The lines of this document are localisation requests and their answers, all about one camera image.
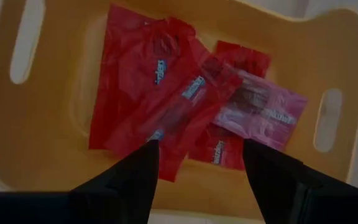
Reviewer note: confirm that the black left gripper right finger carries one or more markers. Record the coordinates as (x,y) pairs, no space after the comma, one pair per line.
(275,186)

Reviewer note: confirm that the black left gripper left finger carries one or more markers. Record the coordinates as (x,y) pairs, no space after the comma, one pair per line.
(135,186)

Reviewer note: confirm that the pink transparent candy pack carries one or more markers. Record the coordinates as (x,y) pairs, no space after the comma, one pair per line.
(259,115)

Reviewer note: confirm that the yellow plastic bin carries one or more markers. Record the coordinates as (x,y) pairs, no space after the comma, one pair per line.
(42,140)

